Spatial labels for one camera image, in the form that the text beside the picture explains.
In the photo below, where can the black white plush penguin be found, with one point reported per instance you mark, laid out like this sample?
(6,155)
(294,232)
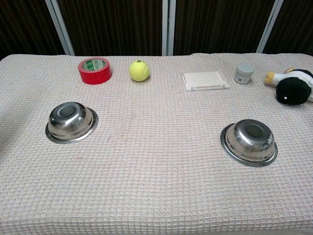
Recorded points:
(293,91)

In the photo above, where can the white flat plastic tray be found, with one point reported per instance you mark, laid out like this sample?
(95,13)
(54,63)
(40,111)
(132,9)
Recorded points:
(204,79)

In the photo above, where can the yellow tennis ball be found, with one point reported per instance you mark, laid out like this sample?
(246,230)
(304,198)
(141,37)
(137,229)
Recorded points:
(139,71)

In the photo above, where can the steel bowl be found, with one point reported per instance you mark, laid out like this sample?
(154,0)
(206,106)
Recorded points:
(249,147)
(71,124)

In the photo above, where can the red tape roll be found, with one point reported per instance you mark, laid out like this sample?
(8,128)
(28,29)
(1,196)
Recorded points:
(97,77)

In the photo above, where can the aluminium frame post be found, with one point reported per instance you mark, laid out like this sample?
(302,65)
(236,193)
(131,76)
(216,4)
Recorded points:
(269,27)
(168,27)
(61,29)

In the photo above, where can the beige waffle-weave tablecloth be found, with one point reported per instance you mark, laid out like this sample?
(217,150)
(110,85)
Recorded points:
(156,151)

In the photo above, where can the small grey lidded jar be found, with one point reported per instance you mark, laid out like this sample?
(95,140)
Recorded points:
(243,74)

